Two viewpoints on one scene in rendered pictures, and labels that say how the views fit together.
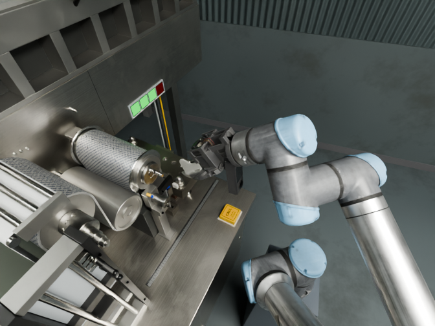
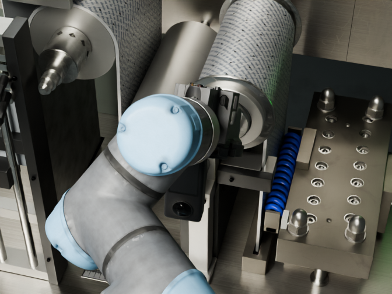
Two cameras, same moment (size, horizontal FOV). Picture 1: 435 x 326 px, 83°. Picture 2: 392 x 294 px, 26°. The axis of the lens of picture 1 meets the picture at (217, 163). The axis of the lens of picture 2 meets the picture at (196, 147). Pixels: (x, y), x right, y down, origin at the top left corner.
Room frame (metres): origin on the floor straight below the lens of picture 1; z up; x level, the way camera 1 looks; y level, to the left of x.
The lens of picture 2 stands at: (0.21, -0.73, 2.12)
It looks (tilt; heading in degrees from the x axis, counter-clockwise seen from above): 43 degrees down; 77
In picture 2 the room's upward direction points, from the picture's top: straight up
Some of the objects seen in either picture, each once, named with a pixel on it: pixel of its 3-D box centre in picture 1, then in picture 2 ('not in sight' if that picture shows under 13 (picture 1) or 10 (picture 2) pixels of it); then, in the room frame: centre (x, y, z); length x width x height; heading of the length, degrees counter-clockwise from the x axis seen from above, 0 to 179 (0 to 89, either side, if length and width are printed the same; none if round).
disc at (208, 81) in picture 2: (145, 171); (228, 113); (0.49, 0.23, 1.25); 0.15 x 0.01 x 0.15; 152
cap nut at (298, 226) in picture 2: (178, 180); (299, 219); (0.60, 0.16, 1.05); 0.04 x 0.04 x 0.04
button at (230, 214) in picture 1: (230, 214); not in sight; (0.52, -0.06, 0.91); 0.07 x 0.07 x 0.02; 62
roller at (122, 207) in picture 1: (100, 196); (176, 90); (0.44, 0.39, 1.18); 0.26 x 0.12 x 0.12; 62
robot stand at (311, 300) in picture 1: (271, 303); not in sight; (0.27, -0.28, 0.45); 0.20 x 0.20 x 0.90; 72
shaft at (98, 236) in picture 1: (98, 238); (50, 79); (0.23, 0.27, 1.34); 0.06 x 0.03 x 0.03; 62
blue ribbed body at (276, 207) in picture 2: not in sight; (283, 172); (0.62, 0.29, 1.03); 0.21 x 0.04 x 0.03; 62
